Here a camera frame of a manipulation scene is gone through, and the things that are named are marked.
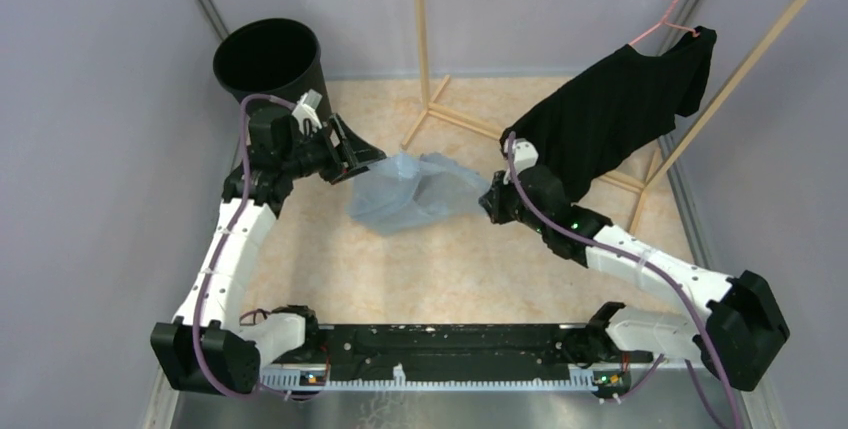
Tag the black trash bin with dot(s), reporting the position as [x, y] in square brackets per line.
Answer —
[276, 56]

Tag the black t-shirt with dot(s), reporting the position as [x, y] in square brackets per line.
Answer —
[596, 120]

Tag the blue plastic trash bag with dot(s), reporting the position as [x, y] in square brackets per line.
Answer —
[403, 192]

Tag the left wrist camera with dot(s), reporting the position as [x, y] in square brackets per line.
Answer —
[305, 113]

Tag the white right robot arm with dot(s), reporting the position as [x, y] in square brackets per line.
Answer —
[733, 325]

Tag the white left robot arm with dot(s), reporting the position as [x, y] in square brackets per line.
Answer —
[205, 348]

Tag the wooden clothes rack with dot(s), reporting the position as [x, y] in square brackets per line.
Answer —
[659, 38]

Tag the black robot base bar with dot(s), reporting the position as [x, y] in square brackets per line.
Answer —
[453, 353]

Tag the aluminium frame rail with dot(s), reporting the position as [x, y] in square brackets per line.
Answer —
[397, 383]

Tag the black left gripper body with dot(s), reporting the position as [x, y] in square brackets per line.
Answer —
[331, 161]

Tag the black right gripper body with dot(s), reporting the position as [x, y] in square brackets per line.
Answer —
[506, 206]

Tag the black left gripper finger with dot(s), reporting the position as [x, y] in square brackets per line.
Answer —
[340, 172]
[354, 148]

